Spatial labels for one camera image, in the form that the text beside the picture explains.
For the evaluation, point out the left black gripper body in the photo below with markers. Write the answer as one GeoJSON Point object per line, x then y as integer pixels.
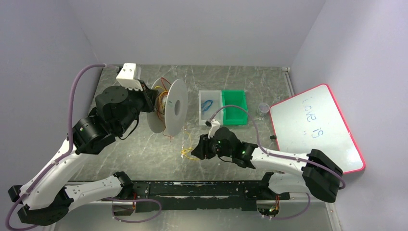
{"type": "Point", "coordinates": [149, 98]}

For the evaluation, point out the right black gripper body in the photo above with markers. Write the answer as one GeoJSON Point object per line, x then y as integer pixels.
{"type": "Point", "coordinates": [204, 146]}

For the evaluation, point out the white cable spool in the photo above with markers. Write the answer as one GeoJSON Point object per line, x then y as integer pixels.
{"type": "Point", "coordinates": [171, 107]}

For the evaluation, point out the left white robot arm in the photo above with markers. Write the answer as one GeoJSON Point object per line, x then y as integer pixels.
{"type": "Point", "coordinates": [47, 198]}

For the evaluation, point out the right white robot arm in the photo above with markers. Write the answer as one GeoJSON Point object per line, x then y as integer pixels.
{"type": "Point", "coordinates": [314, 172]}

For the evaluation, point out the green plastic bin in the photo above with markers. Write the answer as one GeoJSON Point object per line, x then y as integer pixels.
{"type": "Point", "coordinates": [234, 116]}

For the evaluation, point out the clear white plastic bin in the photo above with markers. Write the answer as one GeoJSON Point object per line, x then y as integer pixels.
{"type": "Point", "coordinates": [209, 101]}

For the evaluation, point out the small clear plastic jar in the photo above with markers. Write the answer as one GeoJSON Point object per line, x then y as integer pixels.
{"type": "Point", "coordinates": [263, 109]}

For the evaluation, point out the pink framed whiteboard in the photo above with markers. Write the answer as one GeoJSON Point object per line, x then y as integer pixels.
{"type": "Point", "coordinates": [313, 120]}

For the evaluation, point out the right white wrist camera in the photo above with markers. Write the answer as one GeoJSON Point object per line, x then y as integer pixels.
{"type": "Point", "coordinates": [214, 125]}

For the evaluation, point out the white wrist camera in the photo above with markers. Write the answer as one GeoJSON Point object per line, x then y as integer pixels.
{"type": "Point", "coordinates": [129, 77]}
{"type": "Point", "coordinates": [214, 125]}

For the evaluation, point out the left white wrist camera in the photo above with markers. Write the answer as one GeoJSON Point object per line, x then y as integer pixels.
{"type": "Point", "coordinates": [129, 77]}

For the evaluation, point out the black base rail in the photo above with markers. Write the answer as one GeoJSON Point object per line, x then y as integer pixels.
{"type": "Point", "coordinates": [205, 195]}

